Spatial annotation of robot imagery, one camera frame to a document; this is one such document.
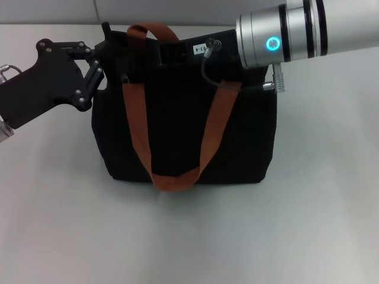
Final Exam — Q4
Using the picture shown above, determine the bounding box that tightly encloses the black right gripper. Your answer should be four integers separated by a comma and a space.
120, 28, 245, 86

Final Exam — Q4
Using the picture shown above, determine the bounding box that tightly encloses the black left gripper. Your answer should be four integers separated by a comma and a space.
0, 38, 110, 130

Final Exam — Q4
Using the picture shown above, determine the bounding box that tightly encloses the black food bag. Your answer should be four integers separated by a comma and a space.
91, 22, 279, 192

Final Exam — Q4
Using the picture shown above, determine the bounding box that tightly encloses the left gripper cable with plug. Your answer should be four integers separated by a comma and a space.
0, 64, 23, 80

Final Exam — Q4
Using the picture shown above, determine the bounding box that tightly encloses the gripper cable with plug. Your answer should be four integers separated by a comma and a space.
201, 37, 285, 94
0, 64, 23, 80

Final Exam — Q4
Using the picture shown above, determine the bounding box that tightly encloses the right gripper cable with plug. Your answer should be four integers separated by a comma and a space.
201, 37, 285, 94

